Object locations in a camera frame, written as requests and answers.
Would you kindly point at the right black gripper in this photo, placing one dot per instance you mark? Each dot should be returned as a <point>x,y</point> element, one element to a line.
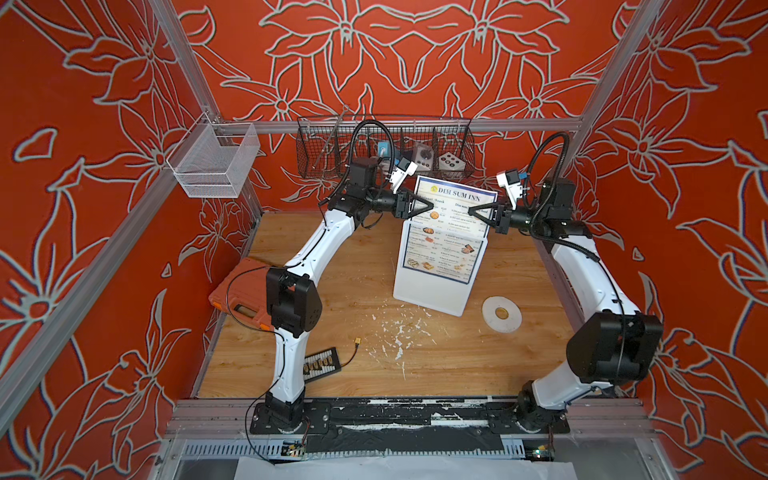
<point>502,215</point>

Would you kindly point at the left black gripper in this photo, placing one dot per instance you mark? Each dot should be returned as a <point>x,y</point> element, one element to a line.
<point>401,210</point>

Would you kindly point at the laminated dim sum menu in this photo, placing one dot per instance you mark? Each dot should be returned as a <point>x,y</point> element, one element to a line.
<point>451,202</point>

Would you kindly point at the white narrow menu rack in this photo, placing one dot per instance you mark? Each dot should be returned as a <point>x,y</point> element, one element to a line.
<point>435,288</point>

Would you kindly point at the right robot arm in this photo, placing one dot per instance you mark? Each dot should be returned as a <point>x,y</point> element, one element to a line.
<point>617,341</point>

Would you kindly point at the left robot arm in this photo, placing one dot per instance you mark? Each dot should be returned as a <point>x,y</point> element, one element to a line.
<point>369,185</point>

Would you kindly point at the white button box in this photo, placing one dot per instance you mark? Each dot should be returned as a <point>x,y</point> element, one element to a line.
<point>451,167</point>

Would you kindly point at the grey device with knob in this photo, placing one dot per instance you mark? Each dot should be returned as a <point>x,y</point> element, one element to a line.
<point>423,157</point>

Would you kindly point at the blue box in basket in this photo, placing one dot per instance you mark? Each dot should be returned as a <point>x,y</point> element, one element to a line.
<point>384,149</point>

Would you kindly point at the white tape roll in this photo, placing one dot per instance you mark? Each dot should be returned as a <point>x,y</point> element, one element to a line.
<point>501,314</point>

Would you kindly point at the black board with connectors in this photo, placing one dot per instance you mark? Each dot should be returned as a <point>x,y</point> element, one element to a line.
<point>321,364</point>

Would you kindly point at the orange plastic tool case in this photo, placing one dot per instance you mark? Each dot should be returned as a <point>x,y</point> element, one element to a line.
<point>242,295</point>

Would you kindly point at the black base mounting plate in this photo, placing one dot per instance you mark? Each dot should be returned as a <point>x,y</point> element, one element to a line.
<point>321,415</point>

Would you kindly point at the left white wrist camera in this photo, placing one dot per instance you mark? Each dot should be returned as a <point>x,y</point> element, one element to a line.
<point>402,169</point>

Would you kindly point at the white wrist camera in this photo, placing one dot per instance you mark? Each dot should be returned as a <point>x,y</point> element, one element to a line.
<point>402,169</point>
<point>512,182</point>

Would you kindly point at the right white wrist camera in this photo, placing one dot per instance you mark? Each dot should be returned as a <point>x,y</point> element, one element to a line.
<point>512,182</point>

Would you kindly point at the black wire wall basket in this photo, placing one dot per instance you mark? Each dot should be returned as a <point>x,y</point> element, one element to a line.
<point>324,145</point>

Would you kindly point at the clear plastic wall bin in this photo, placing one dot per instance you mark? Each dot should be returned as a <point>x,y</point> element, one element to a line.
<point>204,167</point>

